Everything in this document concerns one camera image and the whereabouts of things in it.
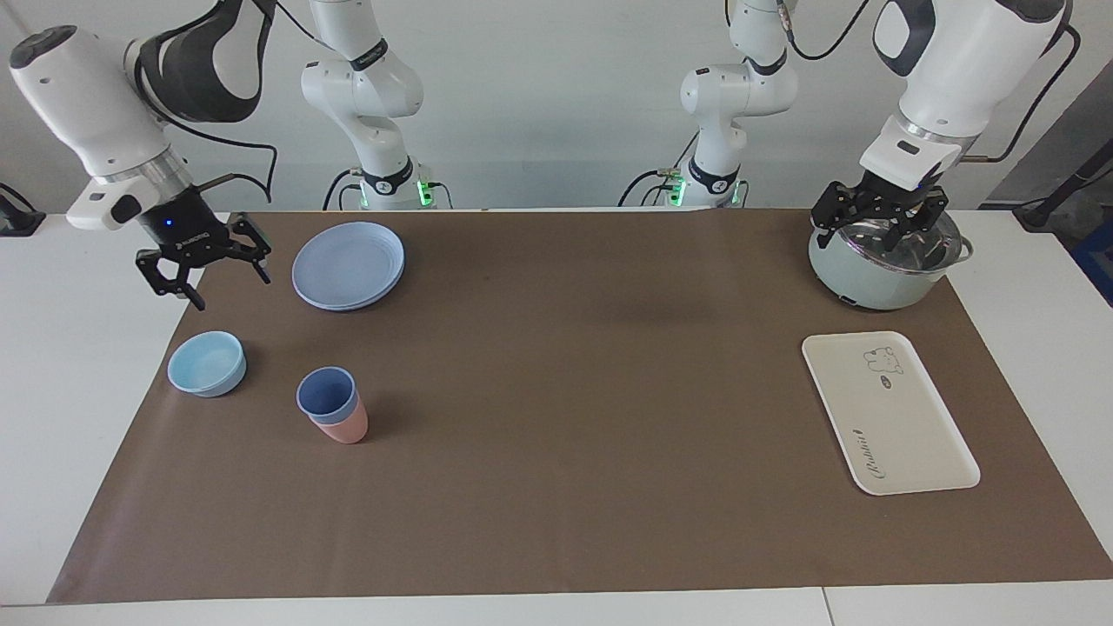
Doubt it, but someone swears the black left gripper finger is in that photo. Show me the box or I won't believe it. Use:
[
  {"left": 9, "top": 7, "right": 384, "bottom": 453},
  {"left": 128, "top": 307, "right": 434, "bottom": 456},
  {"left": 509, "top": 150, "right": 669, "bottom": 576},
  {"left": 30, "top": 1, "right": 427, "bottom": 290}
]
[
  {"left": 811, "top": 181, "right": 870, "bottom": 253},
  {"left": 883, "top": 187, "right": 949, "bottom": 255}
]

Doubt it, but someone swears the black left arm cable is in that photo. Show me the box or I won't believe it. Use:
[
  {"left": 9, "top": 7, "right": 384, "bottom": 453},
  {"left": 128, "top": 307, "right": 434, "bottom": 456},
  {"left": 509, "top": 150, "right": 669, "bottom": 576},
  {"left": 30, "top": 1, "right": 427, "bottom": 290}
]
[{"left": 778, "top": 0, "right": 1083, "bottom": 166}]

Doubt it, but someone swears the cream rectangular tray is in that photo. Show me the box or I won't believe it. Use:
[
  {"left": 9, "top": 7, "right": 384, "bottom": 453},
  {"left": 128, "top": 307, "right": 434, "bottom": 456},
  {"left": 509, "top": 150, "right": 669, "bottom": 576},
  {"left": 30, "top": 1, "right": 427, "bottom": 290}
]
[{"left": 801, "top": 330, "right": 982, "bottom": 496}]

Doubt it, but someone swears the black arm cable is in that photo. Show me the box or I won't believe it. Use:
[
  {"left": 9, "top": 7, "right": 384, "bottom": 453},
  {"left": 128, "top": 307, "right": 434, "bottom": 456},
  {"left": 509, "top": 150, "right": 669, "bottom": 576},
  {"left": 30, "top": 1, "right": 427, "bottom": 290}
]
[
  {"left": 161, "top": 109, "right": 279, "bottom": 205},
  {"left": 778, "top": 0, "right": 1083, "bottom": 166}
]

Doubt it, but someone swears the black base cable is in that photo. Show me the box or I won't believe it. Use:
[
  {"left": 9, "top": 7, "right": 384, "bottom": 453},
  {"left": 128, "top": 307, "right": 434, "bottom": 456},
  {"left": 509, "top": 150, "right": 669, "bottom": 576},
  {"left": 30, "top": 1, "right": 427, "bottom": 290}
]
[
  {"left": 617, "top": 130, "right": 701, "bottom": 210},
  {"left": 322, "top": 168, "right": 362, "bottom": 211}
]

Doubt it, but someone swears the blue plastic cup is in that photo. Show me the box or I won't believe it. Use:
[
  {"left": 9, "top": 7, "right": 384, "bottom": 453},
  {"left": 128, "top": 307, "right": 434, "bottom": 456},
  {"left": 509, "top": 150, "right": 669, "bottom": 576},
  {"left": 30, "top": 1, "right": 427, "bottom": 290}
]
[{"left": 296, "top": 366, "right": 360, "bottom": 425}]

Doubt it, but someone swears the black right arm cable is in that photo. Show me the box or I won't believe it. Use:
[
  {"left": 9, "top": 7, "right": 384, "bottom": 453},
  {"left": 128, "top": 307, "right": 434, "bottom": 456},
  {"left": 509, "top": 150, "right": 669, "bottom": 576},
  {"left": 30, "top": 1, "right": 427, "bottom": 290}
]
[{"left": 161, "top": 109, "right": 279, "bottom": 205}]

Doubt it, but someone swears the lavender blue plate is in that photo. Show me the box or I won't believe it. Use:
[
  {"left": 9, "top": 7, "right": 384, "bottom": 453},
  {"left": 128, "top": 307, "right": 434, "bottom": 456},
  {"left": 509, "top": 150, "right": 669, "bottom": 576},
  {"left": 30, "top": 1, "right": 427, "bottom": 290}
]
[{"left": 291, "top": 221, "right": 406, "bottom": 312}]

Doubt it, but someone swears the pale green cooking pot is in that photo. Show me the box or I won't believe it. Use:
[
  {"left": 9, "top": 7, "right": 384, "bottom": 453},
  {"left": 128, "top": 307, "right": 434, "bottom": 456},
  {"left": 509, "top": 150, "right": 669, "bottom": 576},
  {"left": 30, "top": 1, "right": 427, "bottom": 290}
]
[{"left": 808, "top": 209, "right": 975, "bottom": 311}]

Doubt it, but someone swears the black clamp mount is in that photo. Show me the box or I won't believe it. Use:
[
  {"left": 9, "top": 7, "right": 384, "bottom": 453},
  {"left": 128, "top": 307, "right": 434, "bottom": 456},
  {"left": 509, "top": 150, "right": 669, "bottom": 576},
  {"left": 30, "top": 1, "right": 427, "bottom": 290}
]
[{"left": 0, "top": 183, "right": 46, "bottom": 237}]

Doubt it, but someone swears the blue crate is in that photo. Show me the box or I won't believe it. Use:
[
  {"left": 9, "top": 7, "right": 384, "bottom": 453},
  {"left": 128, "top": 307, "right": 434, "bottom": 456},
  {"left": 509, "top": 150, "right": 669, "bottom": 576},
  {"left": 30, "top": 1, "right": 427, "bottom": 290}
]
[{"left": 1071, "top": 222, "right": 1113, "bottom": 307}]

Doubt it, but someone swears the light blue bowl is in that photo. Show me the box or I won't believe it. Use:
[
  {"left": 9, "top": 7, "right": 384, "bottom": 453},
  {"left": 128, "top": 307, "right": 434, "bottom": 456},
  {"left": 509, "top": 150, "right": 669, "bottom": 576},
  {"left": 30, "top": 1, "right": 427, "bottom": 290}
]
[{"left": 167, "top": 330, "right": 248, "bottom": 398}]

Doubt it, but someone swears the brown table mat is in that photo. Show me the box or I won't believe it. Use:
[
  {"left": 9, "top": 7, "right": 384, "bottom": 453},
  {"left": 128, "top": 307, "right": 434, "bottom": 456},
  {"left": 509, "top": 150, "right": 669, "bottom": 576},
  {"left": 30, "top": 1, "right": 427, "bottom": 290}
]
[{"left": 48, "top": 209, "right": 1113, "bottom": 605}]

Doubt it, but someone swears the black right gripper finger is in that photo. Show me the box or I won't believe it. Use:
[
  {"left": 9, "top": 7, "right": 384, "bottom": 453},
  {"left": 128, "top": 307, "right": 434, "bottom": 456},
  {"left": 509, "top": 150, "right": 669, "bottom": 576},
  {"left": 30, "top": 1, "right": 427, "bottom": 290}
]
[
  {"left": 228, "top": 212, "right": 272, "bottom": 285},
  {"left": 137, "top": 250, "right": 207, "bottom": 311}
]

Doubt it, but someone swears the pink plastic cup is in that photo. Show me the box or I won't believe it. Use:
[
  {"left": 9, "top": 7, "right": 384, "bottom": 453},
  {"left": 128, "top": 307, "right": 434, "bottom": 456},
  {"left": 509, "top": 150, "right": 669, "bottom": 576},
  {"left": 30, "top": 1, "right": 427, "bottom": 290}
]
[{"left": 309, "top": 404, "right": 370, "bottom": 445}]

